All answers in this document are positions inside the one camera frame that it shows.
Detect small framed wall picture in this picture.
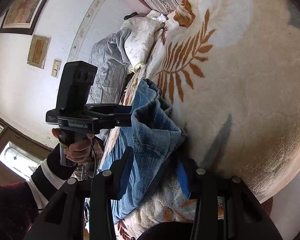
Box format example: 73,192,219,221
27,35,51,69

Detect black small object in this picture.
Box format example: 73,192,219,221
123,12,139,21

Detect wall light switch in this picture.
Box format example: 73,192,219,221
51,60,61,77

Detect light blue denim jeans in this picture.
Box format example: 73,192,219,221
102,79,186,223

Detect grey quilted pillow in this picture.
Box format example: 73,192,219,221
87,27,133,140

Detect left hand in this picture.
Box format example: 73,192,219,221
64,134,95,165

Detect leaf pattern fleece blanket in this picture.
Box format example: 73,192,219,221
122,0,300,202

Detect left forearm dark sleeve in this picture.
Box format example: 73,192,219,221
0,146,77,239

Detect white patterned pillow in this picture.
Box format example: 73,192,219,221
121,10,167,73

